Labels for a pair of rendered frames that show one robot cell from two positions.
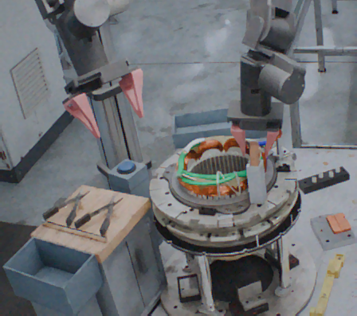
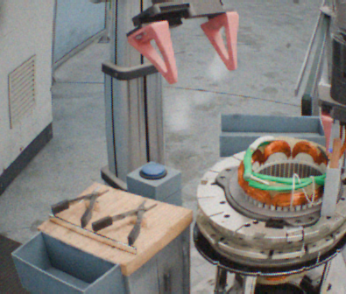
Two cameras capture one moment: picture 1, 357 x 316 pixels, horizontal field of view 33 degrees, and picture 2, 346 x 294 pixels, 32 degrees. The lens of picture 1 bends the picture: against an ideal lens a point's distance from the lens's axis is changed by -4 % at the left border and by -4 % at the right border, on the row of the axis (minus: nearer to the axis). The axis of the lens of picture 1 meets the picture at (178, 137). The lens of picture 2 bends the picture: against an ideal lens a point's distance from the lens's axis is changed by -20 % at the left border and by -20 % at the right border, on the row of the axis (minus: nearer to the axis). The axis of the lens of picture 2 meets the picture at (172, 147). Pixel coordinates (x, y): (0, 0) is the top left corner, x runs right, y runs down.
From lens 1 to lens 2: 0.29 m
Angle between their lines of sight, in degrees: 5
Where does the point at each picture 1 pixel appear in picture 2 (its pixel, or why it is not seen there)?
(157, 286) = not seen: outside the picture
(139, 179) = (169, 190)
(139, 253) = (168, 275)
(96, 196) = (116, 199)
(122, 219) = (155, 230)
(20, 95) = (10, 101)
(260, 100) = not seen: outside the picture
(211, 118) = (264, 124)
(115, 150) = (131, 151)
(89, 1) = not seen: outside the picture
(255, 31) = not seen: outside the picture
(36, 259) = (43, 257)
